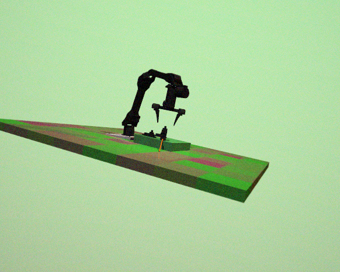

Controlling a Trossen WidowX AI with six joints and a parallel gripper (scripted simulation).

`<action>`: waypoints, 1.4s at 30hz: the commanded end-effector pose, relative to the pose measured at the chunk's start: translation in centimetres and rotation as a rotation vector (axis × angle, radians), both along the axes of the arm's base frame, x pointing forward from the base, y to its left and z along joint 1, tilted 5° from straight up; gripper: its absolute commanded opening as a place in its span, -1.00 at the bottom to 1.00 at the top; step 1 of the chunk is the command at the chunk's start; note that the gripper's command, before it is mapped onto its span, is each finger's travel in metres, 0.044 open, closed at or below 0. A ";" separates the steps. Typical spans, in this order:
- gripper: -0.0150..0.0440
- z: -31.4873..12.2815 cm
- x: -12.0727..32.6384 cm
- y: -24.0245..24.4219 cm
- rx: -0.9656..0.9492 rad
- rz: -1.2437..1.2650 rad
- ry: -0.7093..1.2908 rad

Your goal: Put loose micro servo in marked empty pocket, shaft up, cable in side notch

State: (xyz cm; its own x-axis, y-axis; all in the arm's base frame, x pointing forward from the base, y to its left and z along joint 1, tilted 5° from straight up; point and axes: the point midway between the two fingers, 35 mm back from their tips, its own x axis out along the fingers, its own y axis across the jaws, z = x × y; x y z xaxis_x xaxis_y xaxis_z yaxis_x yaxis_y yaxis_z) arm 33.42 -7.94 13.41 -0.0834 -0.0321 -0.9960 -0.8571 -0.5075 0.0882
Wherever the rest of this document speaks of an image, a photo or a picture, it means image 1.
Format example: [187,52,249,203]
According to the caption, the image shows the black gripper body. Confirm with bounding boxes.
[151,96,186,115]

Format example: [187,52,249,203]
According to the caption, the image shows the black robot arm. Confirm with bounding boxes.
[122,69,189,136]

